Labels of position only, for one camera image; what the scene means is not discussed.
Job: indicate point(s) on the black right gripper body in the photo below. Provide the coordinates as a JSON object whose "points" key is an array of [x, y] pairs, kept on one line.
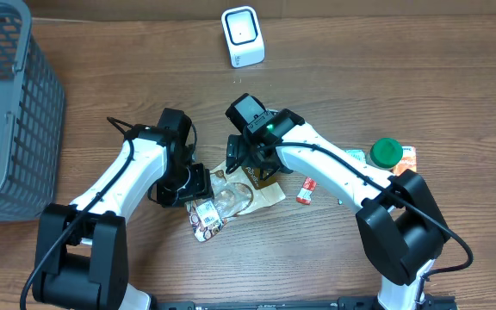
{"points": [[239, 152]]}

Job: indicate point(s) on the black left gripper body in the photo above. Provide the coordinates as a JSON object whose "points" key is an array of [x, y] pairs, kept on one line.
{"points": [[197, 184]]}

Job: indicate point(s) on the beige brown snack pouch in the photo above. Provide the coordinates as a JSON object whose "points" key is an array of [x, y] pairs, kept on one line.
{"points": [[239, 193]]}

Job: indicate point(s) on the red white snack packet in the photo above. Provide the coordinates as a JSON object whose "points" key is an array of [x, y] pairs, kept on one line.
{"points": [[308, 187]]}

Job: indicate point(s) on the teal tissue pack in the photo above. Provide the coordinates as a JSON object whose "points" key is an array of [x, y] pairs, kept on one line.
{"points": [[359, 155]]}

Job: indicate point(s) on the green lid jar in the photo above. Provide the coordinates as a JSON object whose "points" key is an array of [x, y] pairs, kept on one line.
{"points": [[385, 154]]}

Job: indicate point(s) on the orange Kleenex tissue pack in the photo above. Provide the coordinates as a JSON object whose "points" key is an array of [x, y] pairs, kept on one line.
{"points": [[407, 162]]}

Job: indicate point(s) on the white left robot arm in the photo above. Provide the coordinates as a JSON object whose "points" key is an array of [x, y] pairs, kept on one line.
{"points": [[81, 259]]}

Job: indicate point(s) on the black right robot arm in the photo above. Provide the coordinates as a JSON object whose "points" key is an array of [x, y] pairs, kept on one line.
{"points": [[400, 224]]}

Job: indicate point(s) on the white barcode scanner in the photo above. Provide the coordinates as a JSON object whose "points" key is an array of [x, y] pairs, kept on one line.
{"points": [[244, 38]]}

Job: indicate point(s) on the grey plastic mesh basket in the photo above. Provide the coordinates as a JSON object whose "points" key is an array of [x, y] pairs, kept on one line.
{"points": [[32, 117]]}

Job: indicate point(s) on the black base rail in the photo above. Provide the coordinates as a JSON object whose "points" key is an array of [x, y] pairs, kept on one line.
{"points": [[274, 305]]}

